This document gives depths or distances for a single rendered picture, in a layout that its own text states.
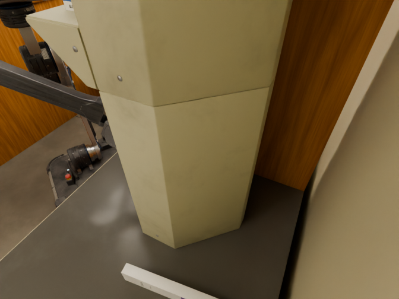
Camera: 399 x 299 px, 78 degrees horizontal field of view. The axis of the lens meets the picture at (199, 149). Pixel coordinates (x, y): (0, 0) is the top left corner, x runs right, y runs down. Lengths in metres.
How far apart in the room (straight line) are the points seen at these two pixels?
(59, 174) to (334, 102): 1.85
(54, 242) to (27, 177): 1.76
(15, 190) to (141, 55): 2.25
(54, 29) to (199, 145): 0.29
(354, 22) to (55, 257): 0.91
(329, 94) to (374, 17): 0.18
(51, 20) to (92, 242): 0.58
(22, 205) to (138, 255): 1.72
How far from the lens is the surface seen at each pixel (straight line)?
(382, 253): 0.34
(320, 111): 0.72
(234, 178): 0.57
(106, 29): 0.38
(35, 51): 1.38
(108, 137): 0.65
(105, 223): 0.84
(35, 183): 2.49
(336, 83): 0.69
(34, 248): 0.88
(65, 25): 0.44
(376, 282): 0.33
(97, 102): 0.72
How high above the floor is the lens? 1.62
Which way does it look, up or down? 43 degrees down
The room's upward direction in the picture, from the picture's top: straight up
